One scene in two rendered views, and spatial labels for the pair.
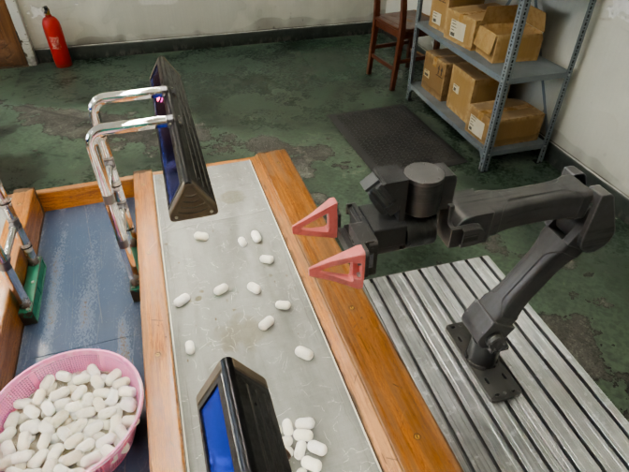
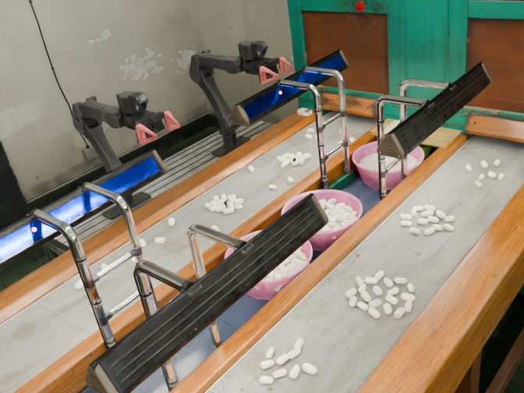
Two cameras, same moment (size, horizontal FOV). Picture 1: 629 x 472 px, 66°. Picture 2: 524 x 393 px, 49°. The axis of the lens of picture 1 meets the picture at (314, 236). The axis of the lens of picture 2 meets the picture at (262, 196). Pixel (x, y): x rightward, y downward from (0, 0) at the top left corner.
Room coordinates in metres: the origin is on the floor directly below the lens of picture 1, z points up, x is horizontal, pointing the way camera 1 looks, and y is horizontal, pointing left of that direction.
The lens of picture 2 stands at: (1.12, 1.68, 1.77)
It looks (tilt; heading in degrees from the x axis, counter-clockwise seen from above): 30 degrees down; 242
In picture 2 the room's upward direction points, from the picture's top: 9 degrees counter-clockwise
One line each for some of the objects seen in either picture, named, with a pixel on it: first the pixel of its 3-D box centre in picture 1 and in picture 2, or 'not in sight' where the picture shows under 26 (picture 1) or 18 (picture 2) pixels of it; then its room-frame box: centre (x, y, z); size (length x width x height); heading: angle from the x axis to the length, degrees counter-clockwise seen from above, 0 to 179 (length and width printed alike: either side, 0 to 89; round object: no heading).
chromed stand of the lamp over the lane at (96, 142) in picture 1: (153, 196); (101, 274); (0.93, 0.37, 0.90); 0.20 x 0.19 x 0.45; 18
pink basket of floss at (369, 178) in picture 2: not in sight; (387, 165); (-0.22, 0.22, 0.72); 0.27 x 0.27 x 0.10
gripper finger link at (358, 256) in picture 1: (338, 258); (167, 124); (0.52, -0.03, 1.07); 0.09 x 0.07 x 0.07; 106
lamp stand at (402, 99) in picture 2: not in sight; (415, 153); (-0.12, 0.46, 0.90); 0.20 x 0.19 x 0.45; 18
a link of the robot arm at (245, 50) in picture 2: not in sight; (245, 56); (0.01, -0.35, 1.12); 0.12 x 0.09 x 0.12; 106
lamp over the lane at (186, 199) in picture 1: (174, 120); (66, 209); (0.95, 0.29, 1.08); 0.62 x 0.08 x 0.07; 18
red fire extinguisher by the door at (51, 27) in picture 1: (54, 36); not in sight; (4.27, 2.19, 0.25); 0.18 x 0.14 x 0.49; 16
